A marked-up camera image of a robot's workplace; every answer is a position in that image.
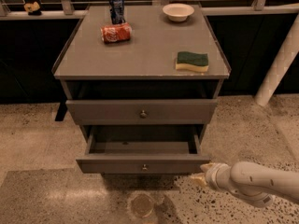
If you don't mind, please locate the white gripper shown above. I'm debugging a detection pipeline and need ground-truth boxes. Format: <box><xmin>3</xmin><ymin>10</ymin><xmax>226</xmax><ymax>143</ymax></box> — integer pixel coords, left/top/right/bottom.
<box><xmin>190</xmin><ymin>162</ymin><xmax>234</xmax><ymax>192</ymax></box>

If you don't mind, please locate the grey drawer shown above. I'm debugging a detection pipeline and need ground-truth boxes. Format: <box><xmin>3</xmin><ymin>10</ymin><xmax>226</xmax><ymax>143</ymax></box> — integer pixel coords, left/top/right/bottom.
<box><xmin>66</xmin><ymin>99</ymin><xmax>217</xmax><ymax>125</ymax></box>
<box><xmin>77</xmin><ymin>125</ymin><xmax>209</xmax><ymax>175</ymax></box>

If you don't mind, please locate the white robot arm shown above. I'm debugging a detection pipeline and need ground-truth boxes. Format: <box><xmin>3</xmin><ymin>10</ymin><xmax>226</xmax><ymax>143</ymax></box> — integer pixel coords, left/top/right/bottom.
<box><xmin>190</xmin><ymin>161</ymin><xmax>299</xmax><ymax>208</ymax></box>

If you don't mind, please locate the grey drawer cabinet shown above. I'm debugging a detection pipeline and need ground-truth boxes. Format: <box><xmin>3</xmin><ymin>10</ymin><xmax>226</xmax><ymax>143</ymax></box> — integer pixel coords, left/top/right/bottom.
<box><xmin>51</xmin><ymin>3</ymin><xmax>232</xmax><ymax>175</ymax></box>

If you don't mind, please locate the grey top drawer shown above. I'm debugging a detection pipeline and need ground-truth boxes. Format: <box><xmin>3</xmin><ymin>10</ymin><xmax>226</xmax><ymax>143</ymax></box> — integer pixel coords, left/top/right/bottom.
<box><xmin>66</xmin><ymin>99</ymin><xmax>217</xmax><ymax>125</ymax></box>

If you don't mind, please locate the green yellow sponge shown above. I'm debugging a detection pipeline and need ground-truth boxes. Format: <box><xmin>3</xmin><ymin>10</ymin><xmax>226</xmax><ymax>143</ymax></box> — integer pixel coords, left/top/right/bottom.
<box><xmin>176</xmin><ymin>51</ymin><xmax>208</xmax><ymax>73</ymax></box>

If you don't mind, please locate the white diagonal pipe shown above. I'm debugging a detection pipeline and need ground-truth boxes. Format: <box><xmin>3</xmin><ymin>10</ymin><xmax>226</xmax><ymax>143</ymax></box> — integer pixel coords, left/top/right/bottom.
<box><xmin>254</xmin><ymin>14</ymin><xmax>299</xmax><ymax>106</ymax></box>

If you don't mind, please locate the white bowl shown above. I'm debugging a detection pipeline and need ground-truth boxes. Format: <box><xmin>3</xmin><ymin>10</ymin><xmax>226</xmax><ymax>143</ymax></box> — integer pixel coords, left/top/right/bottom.
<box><xmin>163</xmin><ymin>3</ymin><xmax>194</xmax><ymax>22</ymax></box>

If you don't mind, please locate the orange soda can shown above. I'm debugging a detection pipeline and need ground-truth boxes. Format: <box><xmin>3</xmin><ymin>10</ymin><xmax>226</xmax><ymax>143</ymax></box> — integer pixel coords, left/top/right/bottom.
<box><xmin>100</xmin><ymin>22</ymin><xmax>132</xmax><ymax>43</ymax></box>

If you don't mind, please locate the blue soda can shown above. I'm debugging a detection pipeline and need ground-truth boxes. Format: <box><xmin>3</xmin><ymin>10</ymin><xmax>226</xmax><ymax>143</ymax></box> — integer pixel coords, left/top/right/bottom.
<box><xmin>109</xmin><ymin>0</ymin><xmax>125</xmax><ymax>24</ymax></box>

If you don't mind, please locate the metal railing ledge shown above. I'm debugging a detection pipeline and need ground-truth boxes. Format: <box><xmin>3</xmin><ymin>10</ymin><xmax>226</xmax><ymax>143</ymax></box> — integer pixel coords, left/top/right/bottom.
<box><xmin>0</xmin><ymin>0</ymin><xmax>299</xmax><ymax>21</ymax></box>

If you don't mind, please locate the small yellow black object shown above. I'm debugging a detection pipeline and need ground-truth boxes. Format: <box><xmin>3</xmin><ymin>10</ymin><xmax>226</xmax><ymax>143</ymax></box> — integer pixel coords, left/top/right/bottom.
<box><xmin>24</xmin><ymin>2</ymin><xmax>41</xmax><ymax>16</ymax></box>

